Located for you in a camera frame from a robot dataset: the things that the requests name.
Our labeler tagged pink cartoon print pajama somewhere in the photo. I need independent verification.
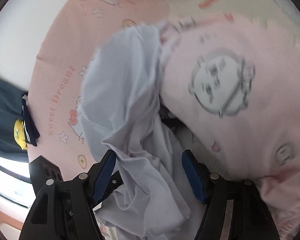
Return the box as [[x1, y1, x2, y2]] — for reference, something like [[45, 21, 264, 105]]
[[160, 15, 300, 239]]

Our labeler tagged yellow plush toy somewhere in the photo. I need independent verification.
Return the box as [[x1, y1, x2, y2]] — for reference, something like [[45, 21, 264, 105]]
[[13, 119, 27, 151]]

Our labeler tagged white shirt navy trim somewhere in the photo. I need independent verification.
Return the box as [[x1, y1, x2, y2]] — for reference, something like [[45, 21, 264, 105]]
[[79, 25, 191, 239]]

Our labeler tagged dark teal curtain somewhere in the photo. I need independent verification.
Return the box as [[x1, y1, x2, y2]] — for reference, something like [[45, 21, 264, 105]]
[[0, 79, 29, 163]]

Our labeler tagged pink cream Hello Kitty blanket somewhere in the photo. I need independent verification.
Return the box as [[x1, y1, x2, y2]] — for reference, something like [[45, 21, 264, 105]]
[[28, 0, 300, 180]]

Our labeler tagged navy white-striped folded garment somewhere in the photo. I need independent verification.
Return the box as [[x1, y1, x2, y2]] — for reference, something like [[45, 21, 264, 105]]
[[22, 94, 40, 147]]

